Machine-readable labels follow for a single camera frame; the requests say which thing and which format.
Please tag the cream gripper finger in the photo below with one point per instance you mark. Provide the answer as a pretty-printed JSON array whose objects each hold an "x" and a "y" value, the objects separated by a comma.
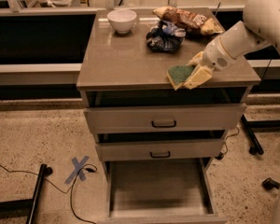
[
  {"x": 199, "y": 76},
  {"x": 197, "y": 59}
]

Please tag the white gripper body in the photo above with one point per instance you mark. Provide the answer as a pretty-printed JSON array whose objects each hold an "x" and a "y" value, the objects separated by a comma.
[{"x": 215, "y": 55}]

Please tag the green yellow sponge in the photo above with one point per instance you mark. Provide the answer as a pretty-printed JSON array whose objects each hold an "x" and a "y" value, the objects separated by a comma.
[{"x": 178, "y": 74}]

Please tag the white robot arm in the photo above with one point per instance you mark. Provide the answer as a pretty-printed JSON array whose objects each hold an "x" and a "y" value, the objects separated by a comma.
[{"x": 259, "y": 28}]

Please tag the grey drawer cabinet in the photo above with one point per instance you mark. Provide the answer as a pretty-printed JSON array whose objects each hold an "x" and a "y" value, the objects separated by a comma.
[{"x": 154, "y": 137}]

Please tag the middle grey drawer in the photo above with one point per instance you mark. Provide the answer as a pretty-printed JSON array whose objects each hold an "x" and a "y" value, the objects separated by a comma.
[{"x": 136, "y": 151}]

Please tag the top grey drawer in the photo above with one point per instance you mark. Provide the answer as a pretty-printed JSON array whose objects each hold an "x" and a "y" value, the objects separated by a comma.
[{"x": 161, "y": 118}]

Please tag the bottom grey drawer open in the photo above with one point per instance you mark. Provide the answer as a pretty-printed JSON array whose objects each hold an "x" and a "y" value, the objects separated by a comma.
[{"x": 160, "y": 192}]

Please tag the brown yellow chip bag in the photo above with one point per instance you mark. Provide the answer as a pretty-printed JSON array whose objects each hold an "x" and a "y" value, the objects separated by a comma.
[{"x": 188, "y": 20}]

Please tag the blue crumpled chip bag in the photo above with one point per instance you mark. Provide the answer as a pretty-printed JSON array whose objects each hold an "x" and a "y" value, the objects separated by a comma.
[{"x": 164, "y": 36}]

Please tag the white bowl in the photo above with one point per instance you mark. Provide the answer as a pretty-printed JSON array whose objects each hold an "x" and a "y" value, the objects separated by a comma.
[{"x": 122, "y": 21}]

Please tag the black stand leg right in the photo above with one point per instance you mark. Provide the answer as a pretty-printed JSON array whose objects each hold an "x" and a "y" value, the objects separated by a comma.
[{"x": 258, "y": 126}]

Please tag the black stand leg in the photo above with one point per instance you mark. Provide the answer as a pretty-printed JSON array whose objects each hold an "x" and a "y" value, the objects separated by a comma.
[
  {"x": 26, "y": 207},
  {"x": 258, "y": 126}
]

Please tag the black caster leg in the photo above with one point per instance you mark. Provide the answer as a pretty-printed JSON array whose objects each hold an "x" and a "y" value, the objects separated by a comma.
[{"x": 269, "y": 184}]

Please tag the blue tape cross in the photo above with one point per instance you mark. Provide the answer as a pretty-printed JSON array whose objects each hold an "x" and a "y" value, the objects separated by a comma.
[{"x": 77, "y": 171}]

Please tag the black stand leg left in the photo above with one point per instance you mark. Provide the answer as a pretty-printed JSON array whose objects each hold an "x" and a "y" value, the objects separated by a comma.
[{"x": 26, "y": 207}]

